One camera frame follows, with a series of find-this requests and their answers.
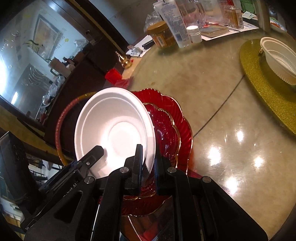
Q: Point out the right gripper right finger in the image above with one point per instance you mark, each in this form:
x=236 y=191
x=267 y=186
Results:
x=202 y=210

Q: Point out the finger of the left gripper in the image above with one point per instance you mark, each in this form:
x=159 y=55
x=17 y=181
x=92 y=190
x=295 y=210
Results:
x=83 y=166

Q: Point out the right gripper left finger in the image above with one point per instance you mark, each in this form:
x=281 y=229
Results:
x=105 y=199

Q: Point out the large white foam bowl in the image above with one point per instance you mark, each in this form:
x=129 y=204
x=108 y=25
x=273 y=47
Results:
x=115 y=119

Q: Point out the large beige plastic bowl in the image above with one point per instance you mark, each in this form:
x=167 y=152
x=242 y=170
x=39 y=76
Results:
x=280 y=58

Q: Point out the red wedding plate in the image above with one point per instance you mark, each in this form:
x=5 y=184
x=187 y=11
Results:
x=146 y=206

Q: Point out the red gold round chair back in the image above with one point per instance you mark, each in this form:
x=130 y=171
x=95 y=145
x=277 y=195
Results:
x=65 y=128

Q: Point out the small red cup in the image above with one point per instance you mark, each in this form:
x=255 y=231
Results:
x=113 y=76

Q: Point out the gold bell ornament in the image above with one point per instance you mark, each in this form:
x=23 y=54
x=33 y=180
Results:
x=124 y=61

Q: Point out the gold glitter turntable mat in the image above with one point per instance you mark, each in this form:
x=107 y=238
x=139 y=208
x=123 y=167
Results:
x=274 y=93

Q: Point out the brown lidded jar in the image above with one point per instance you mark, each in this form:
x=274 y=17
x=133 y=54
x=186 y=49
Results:
x=161 y=35

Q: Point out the small white pill bottle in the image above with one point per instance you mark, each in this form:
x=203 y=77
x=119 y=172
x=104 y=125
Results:
x=194 y=33

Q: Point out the old book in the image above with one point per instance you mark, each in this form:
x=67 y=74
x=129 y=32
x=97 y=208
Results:
x=211 y=30

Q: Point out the white tube bottle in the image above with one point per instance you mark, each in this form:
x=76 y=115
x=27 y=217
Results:
x=170 y=13

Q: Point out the glass pitcher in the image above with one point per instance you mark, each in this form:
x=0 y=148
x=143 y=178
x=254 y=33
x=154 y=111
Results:
x=194 y=14

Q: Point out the white paper sheet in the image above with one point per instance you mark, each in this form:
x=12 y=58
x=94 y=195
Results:
x=247 y=27

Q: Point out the liquor bottle in clear box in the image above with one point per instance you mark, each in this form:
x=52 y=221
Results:
x=232 y=15

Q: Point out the blue white food dish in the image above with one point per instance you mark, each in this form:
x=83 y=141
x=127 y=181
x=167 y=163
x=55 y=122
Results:
x=277 y=26

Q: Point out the steel thermos flask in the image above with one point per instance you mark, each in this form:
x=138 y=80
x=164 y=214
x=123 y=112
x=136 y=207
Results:
x=262 y=15

